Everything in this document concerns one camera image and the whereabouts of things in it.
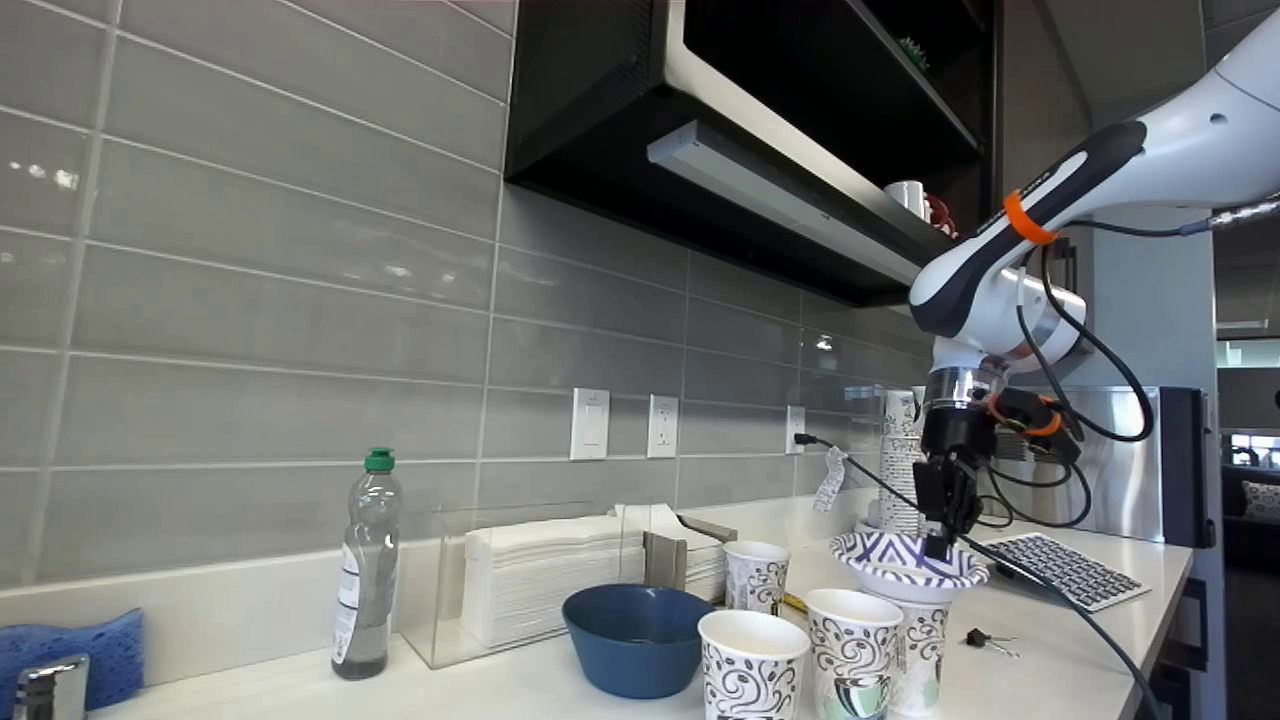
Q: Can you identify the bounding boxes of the patterned paper coffee cup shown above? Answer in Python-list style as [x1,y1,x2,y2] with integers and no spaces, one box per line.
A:
[888,596,961,720]
[802,583,911,720]
[718,538,790,620]
[693,607,816,720]

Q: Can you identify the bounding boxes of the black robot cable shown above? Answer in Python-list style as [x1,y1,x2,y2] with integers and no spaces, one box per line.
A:
[972,197,1280,538]

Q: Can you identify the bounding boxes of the silver grid keyboard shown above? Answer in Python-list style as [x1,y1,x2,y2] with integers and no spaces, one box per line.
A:
[979,534,1153,620]

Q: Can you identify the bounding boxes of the blue sponge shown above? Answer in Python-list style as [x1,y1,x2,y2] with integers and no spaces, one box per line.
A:
[0,603,149,720]

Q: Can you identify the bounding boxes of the clear acrylic napkin holder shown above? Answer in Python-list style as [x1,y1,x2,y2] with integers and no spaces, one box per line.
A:
[397,510,651,674]

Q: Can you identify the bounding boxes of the black power cable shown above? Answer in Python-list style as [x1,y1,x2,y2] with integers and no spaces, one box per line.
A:
[796,427,1169,720]

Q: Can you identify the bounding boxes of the dark upper cabinet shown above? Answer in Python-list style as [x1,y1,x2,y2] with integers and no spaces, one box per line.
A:
[500,0,1008,313]

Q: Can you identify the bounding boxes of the dark blue bowl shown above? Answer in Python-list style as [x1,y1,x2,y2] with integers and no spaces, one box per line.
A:
[560,582,718,704]

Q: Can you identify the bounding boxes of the under-cabinet light bar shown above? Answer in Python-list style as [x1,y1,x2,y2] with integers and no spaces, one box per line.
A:
[645,115,944,293]

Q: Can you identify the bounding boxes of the clear dish soap bottle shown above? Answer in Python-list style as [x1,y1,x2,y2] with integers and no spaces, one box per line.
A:
[328,444,407,684]

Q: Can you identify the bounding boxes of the white mug on shelf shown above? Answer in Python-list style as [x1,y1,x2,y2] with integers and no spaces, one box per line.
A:
[882,176,931,220]

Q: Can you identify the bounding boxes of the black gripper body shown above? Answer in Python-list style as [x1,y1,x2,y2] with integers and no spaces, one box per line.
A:
[917,401,999,468]

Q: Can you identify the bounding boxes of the stainless steel appliance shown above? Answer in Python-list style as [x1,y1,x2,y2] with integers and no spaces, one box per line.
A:
[1065,380,1221,553]

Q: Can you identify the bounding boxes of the orange cable strap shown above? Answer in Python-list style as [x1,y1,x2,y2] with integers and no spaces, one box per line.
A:
[999,190,1067,252]

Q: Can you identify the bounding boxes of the purple patterned paper bowl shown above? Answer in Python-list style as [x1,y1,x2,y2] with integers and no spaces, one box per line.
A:
[837,524,997,607]

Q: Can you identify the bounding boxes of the black wrist camera orange trim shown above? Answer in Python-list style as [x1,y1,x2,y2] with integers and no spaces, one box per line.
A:
[974,383,1072,444]

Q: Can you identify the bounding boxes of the chrome kitchen faucet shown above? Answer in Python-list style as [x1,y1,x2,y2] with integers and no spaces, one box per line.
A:
[9,654,95,720]

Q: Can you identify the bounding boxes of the white light switch plate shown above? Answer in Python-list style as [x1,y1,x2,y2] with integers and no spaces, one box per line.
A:
[566,383,616,464]

